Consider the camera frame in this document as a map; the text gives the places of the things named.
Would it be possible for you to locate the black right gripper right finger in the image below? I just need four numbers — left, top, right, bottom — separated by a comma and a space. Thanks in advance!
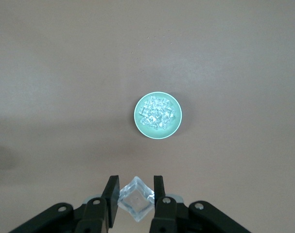
149, 175, 252, 233

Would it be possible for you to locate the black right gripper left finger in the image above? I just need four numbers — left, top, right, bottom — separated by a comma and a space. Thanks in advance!
6, 175, 121, 233

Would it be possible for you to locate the single clear ice cube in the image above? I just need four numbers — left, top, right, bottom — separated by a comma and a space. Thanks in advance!
117, 176, 156, 223

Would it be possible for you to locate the pile of clear ice cubes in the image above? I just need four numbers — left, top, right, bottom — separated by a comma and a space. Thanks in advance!
139, 96, 176, 131

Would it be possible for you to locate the green ceramic bowl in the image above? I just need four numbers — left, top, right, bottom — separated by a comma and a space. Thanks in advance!
134, 91, 183, 140

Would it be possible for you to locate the brown table cover sheet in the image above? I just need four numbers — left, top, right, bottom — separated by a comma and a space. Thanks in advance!
0, 0, 295, 233

